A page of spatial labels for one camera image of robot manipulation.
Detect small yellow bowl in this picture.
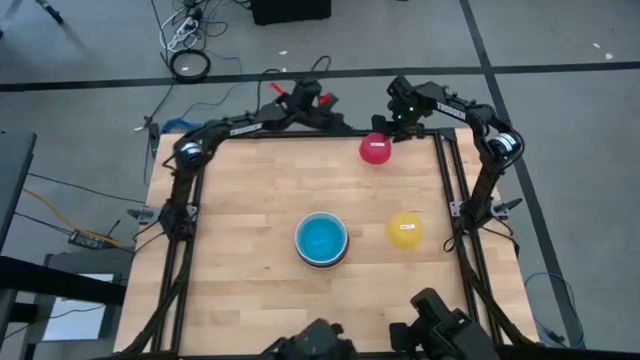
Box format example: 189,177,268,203
385,211,425,250

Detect black desk edge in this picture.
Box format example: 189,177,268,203
0,254,129,307

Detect black floor device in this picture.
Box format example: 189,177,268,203
68,229,114,250

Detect black table frame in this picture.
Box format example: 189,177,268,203
122,127,541,360

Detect blue cable loop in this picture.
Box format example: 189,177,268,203
524,272,587,350

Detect blue cable bundle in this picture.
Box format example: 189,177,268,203
162,117,209,135

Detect grey black clamp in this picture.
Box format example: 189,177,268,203
492,197,524,217
126,206,163,225

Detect grey desk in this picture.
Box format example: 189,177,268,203
0,130,39,251

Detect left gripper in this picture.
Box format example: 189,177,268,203
269,79,336,120

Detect white bowl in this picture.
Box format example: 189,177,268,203
293,211,350,268

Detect white power strip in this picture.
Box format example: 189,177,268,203
166,16,201,53

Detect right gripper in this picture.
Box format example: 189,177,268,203
381,75,434,145

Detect yellow cable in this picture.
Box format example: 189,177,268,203
22,185,136,250

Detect small pink bowl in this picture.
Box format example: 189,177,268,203
358,131,394,167

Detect black box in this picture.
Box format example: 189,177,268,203
250,0,333,27

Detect black tripod leg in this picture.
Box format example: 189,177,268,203
33,0,67,25

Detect black cable coil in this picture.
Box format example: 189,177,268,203
169,48,213,84

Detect small black device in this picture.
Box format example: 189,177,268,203
148,122,162,157

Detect white screen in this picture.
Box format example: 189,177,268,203
42,272,117,342

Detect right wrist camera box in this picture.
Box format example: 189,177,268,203
370,113,391,137

